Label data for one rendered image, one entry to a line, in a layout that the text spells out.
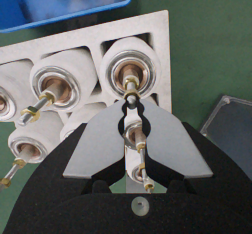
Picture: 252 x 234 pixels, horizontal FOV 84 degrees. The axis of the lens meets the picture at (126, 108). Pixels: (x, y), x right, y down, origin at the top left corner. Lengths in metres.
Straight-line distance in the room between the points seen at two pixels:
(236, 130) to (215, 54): 0.24
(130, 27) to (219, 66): 0.36
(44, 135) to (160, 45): 0.29
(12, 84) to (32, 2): 0.28
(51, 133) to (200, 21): 0.48
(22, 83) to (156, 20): 0.26
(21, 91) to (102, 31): 0.17
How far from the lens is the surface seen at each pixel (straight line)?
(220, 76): 0.57
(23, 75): 0.32
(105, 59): 0.22
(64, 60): 0.24
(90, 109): 0.32
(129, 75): 0.19
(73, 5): 0.48
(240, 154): 0.52
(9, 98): 0.30
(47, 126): 0.35
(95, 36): 0.28
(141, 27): 0.28
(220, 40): 0.53
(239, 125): 0.53
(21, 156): 0.35
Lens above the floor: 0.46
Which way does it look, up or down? 60 degrees down
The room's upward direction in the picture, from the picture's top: 179 degrees counter-clockwise
